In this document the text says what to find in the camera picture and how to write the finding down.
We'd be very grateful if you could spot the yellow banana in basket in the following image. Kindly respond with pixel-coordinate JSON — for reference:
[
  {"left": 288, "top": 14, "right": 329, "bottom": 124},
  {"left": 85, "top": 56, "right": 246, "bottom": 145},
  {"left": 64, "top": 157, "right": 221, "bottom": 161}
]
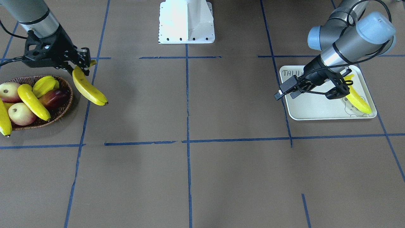
[{"left": 17, "top": 84, "right": 52, "bottom": 121}]

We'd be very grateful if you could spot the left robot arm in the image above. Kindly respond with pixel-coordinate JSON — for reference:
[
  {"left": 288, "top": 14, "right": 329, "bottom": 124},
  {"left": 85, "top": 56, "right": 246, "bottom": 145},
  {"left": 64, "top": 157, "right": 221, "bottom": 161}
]
[{"left": 274, "top": 0, "right": 396, "bottom": 100}]

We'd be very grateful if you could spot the yellow banana moved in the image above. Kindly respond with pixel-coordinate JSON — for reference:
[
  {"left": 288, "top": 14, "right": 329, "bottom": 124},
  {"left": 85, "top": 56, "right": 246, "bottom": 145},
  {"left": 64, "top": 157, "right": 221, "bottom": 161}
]
[
  {"left": 343, "top": 74, "right": 372, "bottom": 114},
  {"left": 72, "top": 66, "right": 108, "bottom": 106}
]

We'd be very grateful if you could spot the pink white peach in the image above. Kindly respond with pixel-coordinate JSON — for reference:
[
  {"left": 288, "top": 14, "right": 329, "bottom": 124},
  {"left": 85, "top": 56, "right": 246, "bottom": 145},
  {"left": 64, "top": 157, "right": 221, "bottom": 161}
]
[{"left": 8, "top": 103, "right": 37, "bottom": 126}]

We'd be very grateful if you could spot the brown wicker basket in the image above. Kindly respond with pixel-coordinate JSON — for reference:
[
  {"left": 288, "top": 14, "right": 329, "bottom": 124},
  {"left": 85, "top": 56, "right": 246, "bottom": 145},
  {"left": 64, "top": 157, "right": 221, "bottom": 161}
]
[{"left": 4, "top": 75, "right": 74, "bottom": 131}]

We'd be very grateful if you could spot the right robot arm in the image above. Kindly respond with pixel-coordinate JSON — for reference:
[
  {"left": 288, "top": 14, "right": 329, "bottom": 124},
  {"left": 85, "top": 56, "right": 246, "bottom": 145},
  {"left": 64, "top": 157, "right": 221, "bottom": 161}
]
[{"left": 1, "top": 0, "right": 91, "bottom": 76}]

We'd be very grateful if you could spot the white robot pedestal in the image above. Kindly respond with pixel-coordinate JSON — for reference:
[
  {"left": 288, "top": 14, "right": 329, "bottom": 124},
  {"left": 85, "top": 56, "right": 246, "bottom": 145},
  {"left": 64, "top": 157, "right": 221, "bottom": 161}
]
[{"left": 158, "top": 0, "right": 215, "bottom": 44}]

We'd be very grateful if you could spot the yellow starfruit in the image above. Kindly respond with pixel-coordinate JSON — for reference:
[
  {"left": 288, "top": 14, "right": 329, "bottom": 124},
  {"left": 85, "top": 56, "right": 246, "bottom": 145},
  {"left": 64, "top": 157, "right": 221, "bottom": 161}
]
[{"left": 32, "top": 75, "right": 59, "bottom": 98}]

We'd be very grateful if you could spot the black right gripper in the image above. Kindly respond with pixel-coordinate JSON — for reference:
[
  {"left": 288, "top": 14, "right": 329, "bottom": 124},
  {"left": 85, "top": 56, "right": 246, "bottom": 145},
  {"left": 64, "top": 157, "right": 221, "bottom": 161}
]
[{"left": 22, "top": 25, "right": 91, "bottom": 76}]

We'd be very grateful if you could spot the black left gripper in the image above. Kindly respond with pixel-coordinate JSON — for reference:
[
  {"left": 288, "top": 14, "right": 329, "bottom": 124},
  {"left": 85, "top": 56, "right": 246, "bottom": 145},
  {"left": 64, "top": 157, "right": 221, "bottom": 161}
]
[{"left": 274, "top": 57, "right": 353, "bottom": 100}]

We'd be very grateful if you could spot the white bear tray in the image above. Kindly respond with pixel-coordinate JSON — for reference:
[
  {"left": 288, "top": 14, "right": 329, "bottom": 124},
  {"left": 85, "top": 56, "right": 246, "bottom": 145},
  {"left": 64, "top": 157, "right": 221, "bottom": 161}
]
[{"left": 285, "top": 65, "right": 377, "bottom": 121}]

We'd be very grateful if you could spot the yellow banana basket edge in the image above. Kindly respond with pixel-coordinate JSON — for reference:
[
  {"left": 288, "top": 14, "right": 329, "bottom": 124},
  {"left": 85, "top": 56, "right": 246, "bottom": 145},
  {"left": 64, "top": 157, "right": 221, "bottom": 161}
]
[{"left": 0, "top": 100, "right": 12, "bottom": 137}]

